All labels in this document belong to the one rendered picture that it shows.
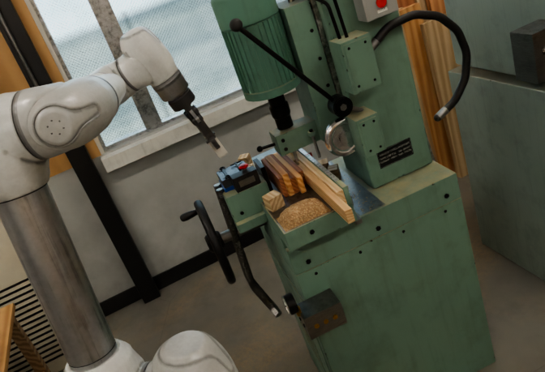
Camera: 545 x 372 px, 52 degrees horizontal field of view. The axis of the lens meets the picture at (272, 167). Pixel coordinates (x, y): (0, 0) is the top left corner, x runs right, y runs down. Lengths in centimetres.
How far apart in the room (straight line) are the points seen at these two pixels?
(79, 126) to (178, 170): 208
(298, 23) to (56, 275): 92
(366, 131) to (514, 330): 111
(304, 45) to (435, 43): 156
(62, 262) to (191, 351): 30
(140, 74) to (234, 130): 156
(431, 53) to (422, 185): 144
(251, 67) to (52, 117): 75
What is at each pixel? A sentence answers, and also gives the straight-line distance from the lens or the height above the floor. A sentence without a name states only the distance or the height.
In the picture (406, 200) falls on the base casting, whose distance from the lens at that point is 172.
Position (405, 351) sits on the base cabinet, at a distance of 201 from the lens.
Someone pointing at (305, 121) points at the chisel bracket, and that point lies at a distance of 172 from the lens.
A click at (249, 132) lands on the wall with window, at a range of 308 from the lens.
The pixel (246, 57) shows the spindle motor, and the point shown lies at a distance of 158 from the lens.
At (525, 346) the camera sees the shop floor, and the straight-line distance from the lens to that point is 232.
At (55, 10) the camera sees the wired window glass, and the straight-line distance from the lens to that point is 292.
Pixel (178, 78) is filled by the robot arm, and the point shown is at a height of 135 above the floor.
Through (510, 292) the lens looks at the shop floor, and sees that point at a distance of 254.
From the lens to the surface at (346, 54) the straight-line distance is 153.
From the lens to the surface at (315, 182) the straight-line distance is 162.
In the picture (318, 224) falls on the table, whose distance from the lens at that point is 153.
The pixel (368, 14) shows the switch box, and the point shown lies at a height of 134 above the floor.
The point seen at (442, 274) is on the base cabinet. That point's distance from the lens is 191.
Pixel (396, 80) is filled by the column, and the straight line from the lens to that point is 171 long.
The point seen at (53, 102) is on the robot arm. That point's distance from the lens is 98.
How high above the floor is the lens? 166
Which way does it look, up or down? 24 degrees down
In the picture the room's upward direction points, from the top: 20 degrees counter-clockwise
